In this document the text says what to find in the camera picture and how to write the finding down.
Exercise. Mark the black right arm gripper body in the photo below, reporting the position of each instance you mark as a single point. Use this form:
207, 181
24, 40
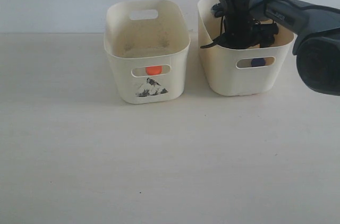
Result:
241, 30

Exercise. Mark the orange ball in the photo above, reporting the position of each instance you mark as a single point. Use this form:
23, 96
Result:
154, 70

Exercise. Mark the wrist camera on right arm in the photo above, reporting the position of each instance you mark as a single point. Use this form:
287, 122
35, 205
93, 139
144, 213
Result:
219, 10

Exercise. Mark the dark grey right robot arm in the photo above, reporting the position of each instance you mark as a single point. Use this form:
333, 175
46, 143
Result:
317, 45

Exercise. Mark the blue ball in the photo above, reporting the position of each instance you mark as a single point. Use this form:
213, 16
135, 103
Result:
258, 62

